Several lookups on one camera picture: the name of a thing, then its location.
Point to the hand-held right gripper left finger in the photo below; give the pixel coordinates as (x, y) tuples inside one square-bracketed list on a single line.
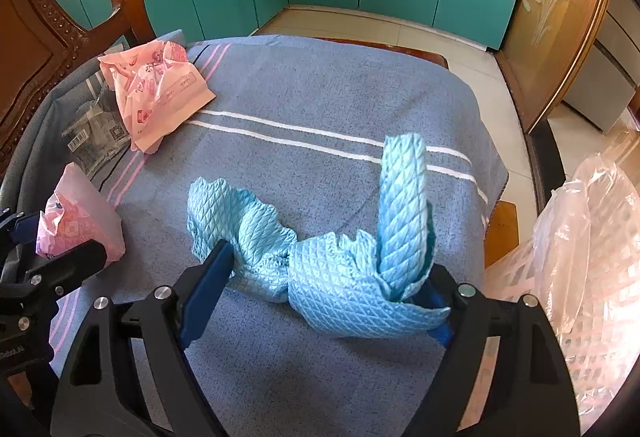
[(207, 287)]

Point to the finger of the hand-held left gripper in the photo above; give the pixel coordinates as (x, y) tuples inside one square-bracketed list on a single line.
[(70, 269), (25, 232)]

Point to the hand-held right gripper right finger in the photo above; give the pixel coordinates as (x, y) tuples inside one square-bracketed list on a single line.
[(442, 334)]

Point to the small pink plastic packet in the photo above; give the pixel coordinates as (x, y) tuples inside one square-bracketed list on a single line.
[(80, 217)]

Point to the light blue quilted cloth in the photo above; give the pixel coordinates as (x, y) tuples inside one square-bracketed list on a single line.
[(340, 282)]

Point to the clear barcode plastic packaging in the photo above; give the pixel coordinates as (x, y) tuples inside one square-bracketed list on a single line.
[(95, 137)]

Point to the clear plastic liner bag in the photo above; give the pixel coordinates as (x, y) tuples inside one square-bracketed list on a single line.
[(590, 217)]

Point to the large pink plastic packet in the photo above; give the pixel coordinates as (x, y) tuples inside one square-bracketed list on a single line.
[(155, 92)]

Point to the black door sill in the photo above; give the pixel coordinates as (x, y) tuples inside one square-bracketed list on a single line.
[(545, 167)]

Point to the blue-grey striped blanket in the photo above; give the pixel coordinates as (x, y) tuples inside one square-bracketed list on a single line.
[(300, 92)]

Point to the carved wooden chair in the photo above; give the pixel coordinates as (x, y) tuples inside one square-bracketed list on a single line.
[(45, 17)]

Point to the wooden framed glass door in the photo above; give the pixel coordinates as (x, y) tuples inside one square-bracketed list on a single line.
[(550, 17)]

